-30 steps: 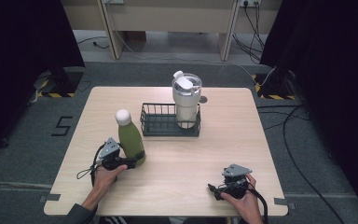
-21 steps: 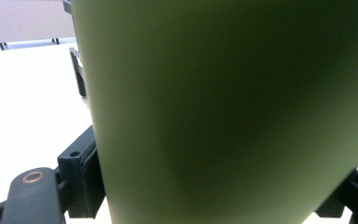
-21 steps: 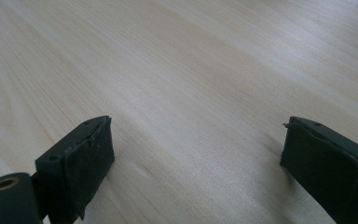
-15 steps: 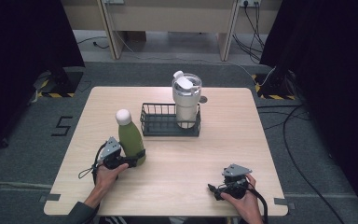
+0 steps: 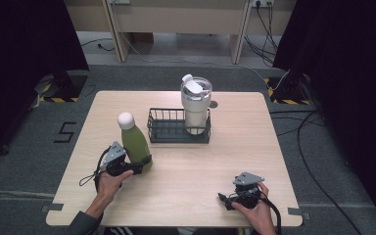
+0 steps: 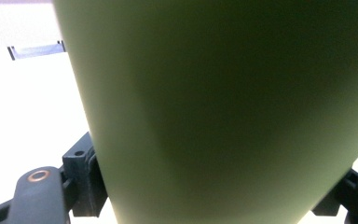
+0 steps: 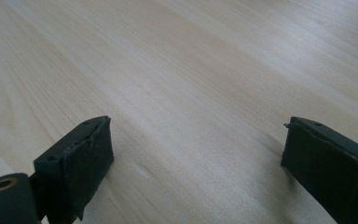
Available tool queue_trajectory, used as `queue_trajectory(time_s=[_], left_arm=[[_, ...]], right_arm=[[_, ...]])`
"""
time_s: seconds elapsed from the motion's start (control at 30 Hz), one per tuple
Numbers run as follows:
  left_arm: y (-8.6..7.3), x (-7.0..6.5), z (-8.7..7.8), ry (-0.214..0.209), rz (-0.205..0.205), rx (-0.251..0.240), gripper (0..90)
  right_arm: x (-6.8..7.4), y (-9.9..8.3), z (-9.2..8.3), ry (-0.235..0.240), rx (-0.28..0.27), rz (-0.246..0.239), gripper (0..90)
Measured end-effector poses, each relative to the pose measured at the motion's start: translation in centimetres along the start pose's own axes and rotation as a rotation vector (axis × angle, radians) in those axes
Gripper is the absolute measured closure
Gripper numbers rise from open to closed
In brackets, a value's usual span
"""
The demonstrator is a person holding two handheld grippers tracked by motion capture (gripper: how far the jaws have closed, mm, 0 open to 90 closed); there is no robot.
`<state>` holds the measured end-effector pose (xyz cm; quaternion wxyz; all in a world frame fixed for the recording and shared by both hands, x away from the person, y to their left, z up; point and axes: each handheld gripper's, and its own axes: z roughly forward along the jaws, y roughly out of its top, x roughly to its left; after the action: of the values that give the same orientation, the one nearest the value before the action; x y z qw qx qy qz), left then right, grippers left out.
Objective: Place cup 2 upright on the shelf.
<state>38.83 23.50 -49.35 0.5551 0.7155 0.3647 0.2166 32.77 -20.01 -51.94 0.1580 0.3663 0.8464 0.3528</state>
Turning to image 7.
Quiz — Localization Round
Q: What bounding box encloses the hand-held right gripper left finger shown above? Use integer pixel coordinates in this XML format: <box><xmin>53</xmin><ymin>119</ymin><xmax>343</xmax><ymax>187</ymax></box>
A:
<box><xmin>32</xmin><ymin>115</ymin><xmax>116</xmax><ymax>224</ymax></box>

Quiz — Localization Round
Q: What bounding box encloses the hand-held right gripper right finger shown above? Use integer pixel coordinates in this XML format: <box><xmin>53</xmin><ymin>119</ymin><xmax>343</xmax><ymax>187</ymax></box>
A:
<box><xmin>280</xmin><ymin>116</ymin><xmax>358</xmax><ymax>224</ymax></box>

